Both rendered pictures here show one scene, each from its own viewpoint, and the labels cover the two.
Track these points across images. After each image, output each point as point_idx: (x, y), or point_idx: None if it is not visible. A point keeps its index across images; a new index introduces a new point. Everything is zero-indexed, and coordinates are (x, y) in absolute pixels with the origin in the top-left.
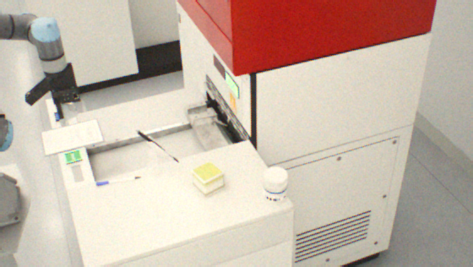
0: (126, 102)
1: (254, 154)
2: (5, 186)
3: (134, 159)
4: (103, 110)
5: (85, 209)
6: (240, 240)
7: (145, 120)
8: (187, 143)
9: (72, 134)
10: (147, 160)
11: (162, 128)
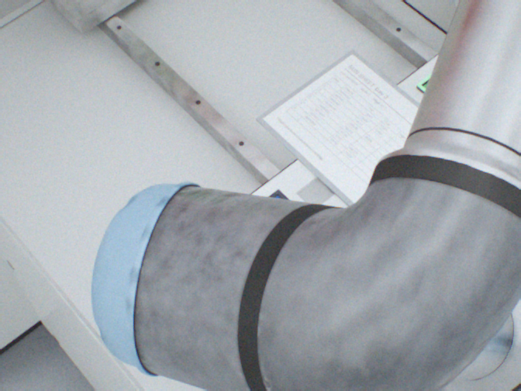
0: (22, 235)
1: None
2: None
3: (283, 95)
4: (77, 283)
5: None
6: None
7: (104, 143)
8: (180, 12)
9: (360, 141)
10: (275, 67)
11: (153, 62)
